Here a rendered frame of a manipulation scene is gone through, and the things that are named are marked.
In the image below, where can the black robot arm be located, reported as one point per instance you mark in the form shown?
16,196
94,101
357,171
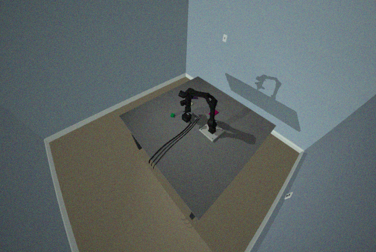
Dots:
190,93

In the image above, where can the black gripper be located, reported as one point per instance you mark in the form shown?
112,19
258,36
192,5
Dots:
187,106

